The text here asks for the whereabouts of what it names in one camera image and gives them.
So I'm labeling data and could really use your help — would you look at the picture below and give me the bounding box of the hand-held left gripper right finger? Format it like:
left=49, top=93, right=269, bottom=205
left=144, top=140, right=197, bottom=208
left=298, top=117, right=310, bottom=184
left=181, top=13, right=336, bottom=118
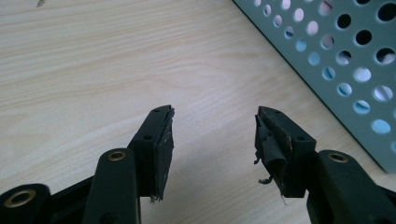
left=253, top=105, right=318, bottom=199

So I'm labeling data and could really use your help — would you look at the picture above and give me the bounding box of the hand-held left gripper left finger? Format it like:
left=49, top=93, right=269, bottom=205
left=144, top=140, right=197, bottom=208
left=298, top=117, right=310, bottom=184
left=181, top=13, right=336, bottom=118
left=126, top=105, right=176, bottom=202

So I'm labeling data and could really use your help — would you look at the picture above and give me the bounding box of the grey perforated metal basket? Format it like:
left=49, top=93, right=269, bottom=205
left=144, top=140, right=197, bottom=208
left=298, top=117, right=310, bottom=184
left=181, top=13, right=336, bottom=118
left=232, top=0, right=396, bottom=175

